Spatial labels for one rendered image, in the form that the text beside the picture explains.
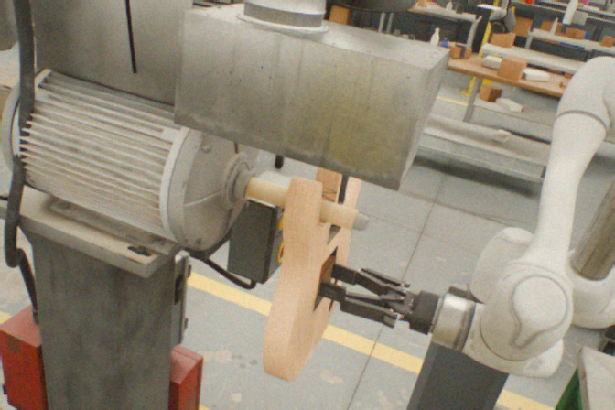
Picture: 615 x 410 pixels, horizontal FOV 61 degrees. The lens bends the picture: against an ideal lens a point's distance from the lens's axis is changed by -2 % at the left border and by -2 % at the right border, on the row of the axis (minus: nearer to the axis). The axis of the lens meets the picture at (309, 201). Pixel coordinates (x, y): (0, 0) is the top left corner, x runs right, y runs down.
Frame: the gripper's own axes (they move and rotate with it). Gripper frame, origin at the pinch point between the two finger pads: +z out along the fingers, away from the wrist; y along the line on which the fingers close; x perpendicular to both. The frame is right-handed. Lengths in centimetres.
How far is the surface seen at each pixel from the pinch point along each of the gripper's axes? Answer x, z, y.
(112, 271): -1.6, 33.0, -19.5
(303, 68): 40.5, 2.1, -28.1
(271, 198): 17.3, 9.3, -12.0
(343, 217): 17.8, -2.7, -11.9
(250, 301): -96, 61, 121
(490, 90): -15, -18, 528
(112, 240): 3.9, 33.9, -18.6
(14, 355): -35, 60, -16
